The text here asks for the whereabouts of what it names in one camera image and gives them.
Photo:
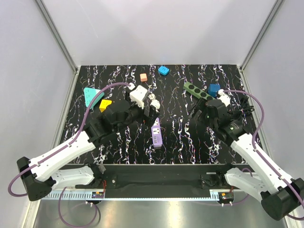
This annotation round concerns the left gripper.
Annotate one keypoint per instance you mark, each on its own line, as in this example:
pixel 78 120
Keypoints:
pixel 145 119

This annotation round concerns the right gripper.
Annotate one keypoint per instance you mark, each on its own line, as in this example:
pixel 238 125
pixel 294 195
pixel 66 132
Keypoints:
pixel 201 105

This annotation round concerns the blue cube plug adapter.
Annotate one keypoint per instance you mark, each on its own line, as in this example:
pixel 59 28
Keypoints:
pixel 213 90

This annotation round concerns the yellow cube socket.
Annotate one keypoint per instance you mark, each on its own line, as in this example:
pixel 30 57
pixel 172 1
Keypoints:
pixel 104 103

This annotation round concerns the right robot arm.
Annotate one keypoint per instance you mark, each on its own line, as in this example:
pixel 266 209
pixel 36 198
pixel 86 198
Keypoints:
pixel 277 191

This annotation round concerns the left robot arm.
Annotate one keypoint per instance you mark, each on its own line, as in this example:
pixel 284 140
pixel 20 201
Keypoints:
pixel 45 173

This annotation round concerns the purple white power strip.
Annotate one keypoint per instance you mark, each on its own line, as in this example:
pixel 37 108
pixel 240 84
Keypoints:
pixel 156 134

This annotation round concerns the green power strip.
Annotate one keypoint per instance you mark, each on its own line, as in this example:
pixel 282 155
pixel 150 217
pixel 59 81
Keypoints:
pixel 196 92

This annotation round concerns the salmon pink small adapter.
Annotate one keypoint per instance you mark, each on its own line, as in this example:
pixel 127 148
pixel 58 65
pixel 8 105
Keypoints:
pixel 143 77

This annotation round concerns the light blue small adapter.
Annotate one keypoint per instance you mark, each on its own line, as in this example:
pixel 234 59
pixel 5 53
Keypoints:
pixel 162 70

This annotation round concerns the teal triangular power socket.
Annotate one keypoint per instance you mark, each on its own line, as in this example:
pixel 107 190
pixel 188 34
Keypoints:
pixel 89 94

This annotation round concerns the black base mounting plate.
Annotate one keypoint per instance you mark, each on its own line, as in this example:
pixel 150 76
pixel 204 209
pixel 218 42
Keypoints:
pixel 196 176

